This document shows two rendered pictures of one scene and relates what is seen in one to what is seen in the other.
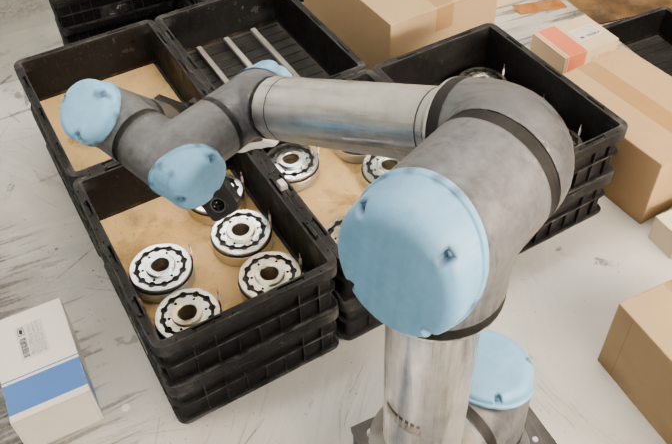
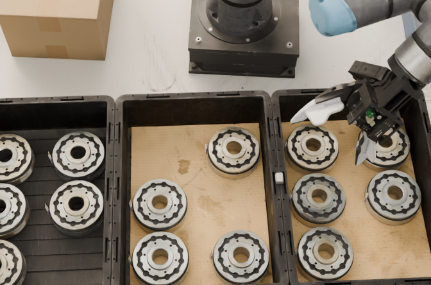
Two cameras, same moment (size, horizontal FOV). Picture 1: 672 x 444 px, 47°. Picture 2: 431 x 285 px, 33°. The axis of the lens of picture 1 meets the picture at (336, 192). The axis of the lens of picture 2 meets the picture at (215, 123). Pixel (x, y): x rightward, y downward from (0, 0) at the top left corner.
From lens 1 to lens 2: 154 cm
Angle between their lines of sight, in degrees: 73
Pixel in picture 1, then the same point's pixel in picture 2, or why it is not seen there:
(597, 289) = not seen: hidden behind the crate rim
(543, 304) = not seen: hidden behind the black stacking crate
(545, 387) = (151, 61)
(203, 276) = (359, 187)
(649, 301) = (77, 11)
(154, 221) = (385, 266)
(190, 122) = not seen: outside the picture
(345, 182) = (199, 224)
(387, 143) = not seen: outside the picture
